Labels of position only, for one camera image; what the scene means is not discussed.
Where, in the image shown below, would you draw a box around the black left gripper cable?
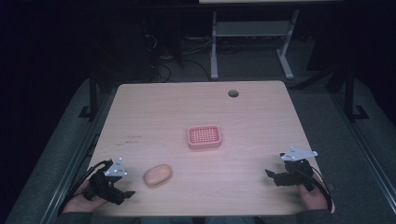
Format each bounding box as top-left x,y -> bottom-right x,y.
57,159 -> 114,217

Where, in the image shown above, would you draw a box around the black floor cables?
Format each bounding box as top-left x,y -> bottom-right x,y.
143,31 -> 216,84

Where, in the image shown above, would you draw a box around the person's right hand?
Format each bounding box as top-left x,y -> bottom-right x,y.
297,173 -> 330,211

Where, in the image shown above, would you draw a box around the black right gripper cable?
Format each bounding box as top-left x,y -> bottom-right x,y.
310,166 -> 334,213

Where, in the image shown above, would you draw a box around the person's left hand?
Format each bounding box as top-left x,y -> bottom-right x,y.
62,179 -> 109,215

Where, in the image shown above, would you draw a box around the pink slotted soap dish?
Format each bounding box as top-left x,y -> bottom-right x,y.
187,124 -> 223,151

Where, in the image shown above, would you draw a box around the beige oval soap bar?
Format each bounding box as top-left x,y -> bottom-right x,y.
143,163 -> 174,189

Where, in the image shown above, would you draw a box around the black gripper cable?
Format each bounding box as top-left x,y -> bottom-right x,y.
310,166 -> 334,213
57,159 -> 114,217

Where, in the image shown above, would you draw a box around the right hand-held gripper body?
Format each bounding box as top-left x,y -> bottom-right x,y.
278,146 -> 318,192

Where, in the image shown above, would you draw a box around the white metal table frame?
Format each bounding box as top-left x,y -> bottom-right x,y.
209,8 -> 301,80

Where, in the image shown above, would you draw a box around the black metal stand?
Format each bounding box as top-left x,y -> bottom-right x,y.
78,66 -> 101,122
343,64 -> 370,122

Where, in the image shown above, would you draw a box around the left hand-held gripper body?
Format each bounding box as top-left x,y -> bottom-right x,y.
83,157 -> 129,205

